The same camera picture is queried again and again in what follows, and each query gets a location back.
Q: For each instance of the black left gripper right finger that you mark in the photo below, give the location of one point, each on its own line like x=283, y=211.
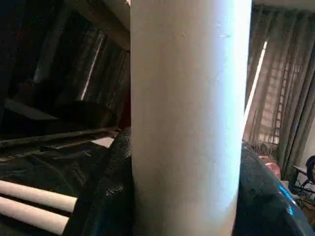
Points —
x=261, y=201

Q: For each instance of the grey window curtain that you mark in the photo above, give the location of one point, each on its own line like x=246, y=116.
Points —
x=283, y=88

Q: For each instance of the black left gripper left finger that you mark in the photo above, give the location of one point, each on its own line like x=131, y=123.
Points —
x=106, y=196

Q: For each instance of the white plastic table leg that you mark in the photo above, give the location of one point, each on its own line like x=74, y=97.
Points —
x=29, y=214
x=34, y=195
x=189, y=118

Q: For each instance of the black bench with silver rail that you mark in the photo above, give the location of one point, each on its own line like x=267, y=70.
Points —
x=54, y=137

